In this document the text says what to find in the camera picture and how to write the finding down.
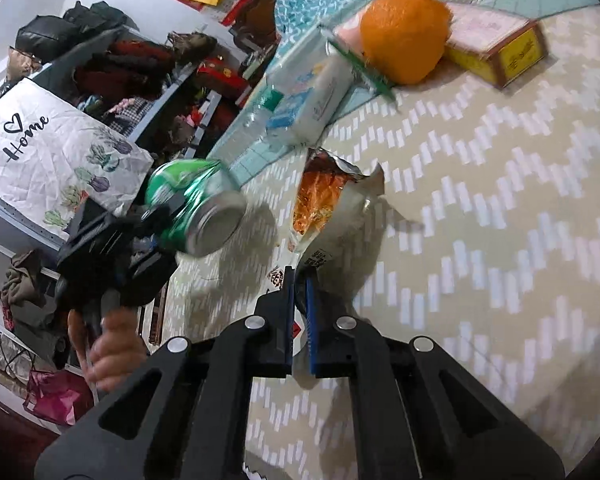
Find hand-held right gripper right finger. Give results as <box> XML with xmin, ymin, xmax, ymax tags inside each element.
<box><xmin>300</xmin><ymin>266</ymin><xmax>566</xmax><ymax>480</ymax></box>

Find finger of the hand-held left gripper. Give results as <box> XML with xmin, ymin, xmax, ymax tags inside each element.
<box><xmin>129</xmin><ymin>199</ymin><xmax>177</xmax><ymax>241</ymax></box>
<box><xmin>125</xmin><ymin>247</ymin><xmax>179</xmax><ymax>291</ymax></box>

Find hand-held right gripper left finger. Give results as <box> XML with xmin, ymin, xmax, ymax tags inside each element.
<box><xmin>32</xmin><ymin>266</ymin><xmax>297</xmax><ymax>480</ymax></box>

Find green drink can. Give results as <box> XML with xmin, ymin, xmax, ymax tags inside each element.
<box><xmin>144</xmin><ymin>157</ymin><xmax>248</xmax><ymax>257</ymax></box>

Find orange silver snack bag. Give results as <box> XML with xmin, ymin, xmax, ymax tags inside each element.
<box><xmin>266</xmin><ymin>147</ymin><xmax>425</xmax><ymax>346</ymax></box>

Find clear plastic bottle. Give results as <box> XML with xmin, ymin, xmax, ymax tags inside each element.
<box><xmin>207</xmin><ymin>45</ymin><xmax>331</xmax><ymax>166</ymax></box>

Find pink yellow cardboard box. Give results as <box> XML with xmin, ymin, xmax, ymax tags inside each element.
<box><xmin>442</xmin><ymin>2</ymin><xmax>548</xmax><ymax>90</ymax></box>

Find person's left hand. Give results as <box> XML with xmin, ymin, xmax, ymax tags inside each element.
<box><xmin>67</xmin><ymin>307</ymin><xmax>151</xmax><ymax>393</ymax></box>

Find grey brown clothes pile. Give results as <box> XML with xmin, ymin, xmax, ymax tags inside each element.
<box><xmin>0</xmin><ymin>250</ymin><xmax>68</xmax><ymax>356</ymax></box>

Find grey metal shelf rack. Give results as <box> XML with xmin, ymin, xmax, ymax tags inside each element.
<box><xmin>0</xmin><ymin>25</ymin><xmax>241</xmax><ymax>361</ymax></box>

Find white Home cushion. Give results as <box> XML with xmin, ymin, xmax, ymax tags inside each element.
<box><xmin>0</xmin><ymin>77</ymin><xmax>156</xmax><ymax>251</ymax></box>

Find pink plastic bag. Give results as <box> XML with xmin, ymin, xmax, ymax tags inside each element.
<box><xmin>22</xmin><ymin>367</ymin><xmax>96</xmax><ymax>426</ymax></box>

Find red gift box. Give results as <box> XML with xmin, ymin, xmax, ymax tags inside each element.
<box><xmin>196</xmin><ymin>57</ymin><xmax>253</xmax><ymax>101</ymax></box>

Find dark red clothes pile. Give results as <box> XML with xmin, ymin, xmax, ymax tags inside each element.
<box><xmin>72</xmin><ymin>37</ymin><xmax>176</xmax><ymax>106</ymax></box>

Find brown handbag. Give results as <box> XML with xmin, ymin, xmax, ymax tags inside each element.
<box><xmin>167</xmin><ymin>31</ymin><xmax>218</xmax><ymax>63</ymax></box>

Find white blue tissue packet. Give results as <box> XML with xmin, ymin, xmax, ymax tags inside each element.
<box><xmin>265</xmin><ymin>55</ymin><xmax>353</xmax><ymax>146</ymax></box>

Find small black bag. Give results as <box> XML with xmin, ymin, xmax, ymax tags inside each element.
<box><xmin>62</xmin><ymin>1</ymin><xmax>128</xmax><ymax>31</ymax></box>

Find large black bag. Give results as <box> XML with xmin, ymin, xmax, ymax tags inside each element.
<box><xmin>15</xmin><ymin>14</ymin><xmax>81</xmax><ymax>63</ymax></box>

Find orange fruit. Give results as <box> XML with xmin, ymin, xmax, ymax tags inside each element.
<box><xmin>360</xmin><ymin>0</ymin><xmax>453</xmax><ymax>86</ymax></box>

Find red wall calendar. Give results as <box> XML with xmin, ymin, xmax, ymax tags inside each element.
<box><xmin>175</xmin><ymin>0</ymin><xmax>253</xmax><ymax>26</ymax></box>

